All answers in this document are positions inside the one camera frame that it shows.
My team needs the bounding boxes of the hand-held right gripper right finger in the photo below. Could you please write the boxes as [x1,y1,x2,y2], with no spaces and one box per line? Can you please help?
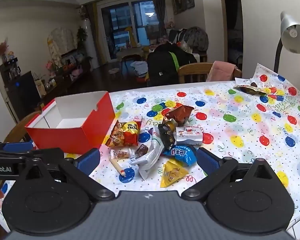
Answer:
[181,147,275,202]

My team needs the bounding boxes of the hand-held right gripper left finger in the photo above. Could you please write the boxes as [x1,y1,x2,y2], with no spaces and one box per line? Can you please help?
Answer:
[21,148,115,202]

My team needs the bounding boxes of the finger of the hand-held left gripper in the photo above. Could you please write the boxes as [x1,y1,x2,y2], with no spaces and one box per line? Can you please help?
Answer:
[20,148,65,166]
[0,142,35,153]

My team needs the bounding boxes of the red cardboard box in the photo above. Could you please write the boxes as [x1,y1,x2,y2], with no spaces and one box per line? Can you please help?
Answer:
[24,91,116,155]

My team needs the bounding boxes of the blue snack packet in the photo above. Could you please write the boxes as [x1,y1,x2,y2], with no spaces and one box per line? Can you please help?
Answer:
[162,144,197,167]

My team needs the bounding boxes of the small clear-wrapped candy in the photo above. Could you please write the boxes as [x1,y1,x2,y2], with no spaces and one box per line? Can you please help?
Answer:
[109,148,135,160]

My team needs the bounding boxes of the white red-print jelly pouch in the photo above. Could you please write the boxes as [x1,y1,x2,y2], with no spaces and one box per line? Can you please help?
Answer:
[175,126,203,145]

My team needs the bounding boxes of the yellow triangular snack packet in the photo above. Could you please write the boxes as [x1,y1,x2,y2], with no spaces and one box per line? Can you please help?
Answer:
[160,160,189,188]

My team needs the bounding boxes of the orange red chips packet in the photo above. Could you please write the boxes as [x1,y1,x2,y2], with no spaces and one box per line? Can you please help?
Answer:
[107,120,143,148]

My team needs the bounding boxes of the black gold snack packet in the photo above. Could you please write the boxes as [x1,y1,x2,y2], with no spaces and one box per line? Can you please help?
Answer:
[158,119,178,148]

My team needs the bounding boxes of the small brown candy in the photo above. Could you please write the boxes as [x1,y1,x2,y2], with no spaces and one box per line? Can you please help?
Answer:
[134,144,149,158]

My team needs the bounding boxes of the shiny brown snack packet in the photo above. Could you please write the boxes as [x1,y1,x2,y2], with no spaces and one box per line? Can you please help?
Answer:
[163,104,195,127]

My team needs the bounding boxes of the white green snack packet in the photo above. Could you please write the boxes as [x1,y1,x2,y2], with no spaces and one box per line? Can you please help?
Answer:
[130,125,165,180]

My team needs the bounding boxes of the white cabinet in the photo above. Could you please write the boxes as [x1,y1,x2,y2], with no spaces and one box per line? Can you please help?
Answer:
[0,86,18,140]

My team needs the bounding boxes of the black tea bar machine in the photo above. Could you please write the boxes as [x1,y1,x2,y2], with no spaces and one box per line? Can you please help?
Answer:
[0,58,42,120]

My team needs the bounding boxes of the white yellow paper bag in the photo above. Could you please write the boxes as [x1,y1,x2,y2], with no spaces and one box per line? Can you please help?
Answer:
[34,79,46,96]

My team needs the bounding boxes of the dark wooden television cabinet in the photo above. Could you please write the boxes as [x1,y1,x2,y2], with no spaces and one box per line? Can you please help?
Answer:
[40,60,93,105]

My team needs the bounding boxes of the flat brown snack packet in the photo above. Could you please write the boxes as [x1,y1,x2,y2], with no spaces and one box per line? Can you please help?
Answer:
[233,84,268,96]

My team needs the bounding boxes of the pink flower bouquet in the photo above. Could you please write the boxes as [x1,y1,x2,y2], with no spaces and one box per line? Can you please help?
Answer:
[45,60,56,77]

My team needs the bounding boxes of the wooden chair with pink cloth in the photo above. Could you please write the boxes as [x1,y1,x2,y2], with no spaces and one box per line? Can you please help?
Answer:
[177,61,242,84]

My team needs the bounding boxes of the pink cloth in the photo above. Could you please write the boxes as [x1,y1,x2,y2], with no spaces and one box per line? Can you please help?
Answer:
[206,60,237,82]

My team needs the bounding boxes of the small red blue packet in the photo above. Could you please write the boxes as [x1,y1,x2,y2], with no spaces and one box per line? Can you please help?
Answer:
[267,94,285,102]

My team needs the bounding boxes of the dried flowers in vase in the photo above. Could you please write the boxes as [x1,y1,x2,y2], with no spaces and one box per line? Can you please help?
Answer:
[0,39,9,60]

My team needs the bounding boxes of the black jacket with green stripe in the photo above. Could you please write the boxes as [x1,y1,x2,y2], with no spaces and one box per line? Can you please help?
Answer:
[147,44,198,85]

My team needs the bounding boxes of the pile of light clothes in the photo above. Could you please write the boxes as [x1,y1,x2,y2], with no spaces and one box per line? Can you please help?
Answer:
[130,60,148,77]

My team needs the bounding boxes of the television with floral cover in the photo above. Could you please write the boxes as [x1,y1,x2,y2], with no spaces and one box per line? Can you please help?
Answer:
[47,27,78,60]

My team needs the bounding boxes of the small table with cloth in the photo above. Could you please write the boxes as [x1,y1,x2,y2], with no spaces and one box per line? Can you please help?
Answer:
[116,47,144,68]

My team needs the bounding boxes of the white tower air conditioner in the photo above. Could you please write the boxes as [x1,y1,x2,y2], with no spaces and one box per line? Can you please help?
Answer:
[80,17,99,68]

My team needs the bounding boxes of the grey garment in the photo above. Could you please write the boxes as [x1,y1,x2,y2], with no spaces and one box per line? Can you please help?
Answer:
[185,27,209,53]

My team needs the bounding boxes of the green potted plant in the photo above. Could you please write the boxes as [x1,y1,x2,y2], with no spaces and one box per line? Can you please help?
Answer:
[77,26,88,48]

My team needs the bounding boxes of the grey yellow curtain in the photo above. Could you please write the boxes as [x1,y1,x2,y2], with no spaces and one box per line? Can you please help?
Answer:
[86,1,108,67]

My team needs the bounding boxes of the yellow toy giraffe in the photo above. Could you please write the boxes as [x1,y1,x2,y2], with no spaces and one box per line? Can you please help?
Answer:
[126,26,138,48]

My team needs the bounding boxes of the sliding glass door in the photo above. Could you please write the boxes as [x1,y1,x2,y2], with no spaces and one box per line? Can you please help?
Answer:
[101,0,160,60]

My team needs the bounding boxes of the grey desk lamp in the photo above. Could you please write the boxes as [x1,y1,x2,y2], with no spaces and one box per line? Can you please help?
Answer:
[274,11,300,74]

